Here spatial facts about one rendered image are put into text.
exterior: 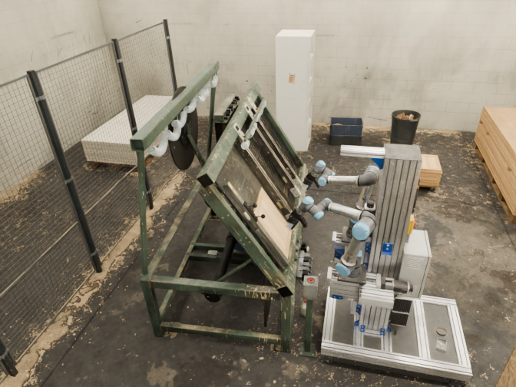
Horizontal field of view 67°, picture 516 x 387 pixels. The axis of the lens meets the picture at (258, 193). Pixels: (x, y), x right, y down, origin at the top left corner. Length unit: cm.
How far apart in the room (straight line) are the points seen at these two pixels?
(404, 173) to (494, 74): 590
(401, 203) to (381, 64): 549
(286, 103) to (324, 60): 155
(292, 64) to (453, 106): 344
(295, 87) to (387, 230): 431
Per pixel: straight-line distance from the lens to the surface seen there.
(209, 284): 359
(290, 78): 702
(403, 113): 777
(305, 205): 299
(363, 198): 360
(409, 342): 406
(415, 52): 831
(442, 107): 870
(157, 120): 317
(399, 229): 322
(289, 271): 349
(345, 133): 764
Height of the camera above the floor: 332
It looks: 32 degrees down
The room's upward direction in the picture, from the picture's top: 2 degrees counter-clockwise
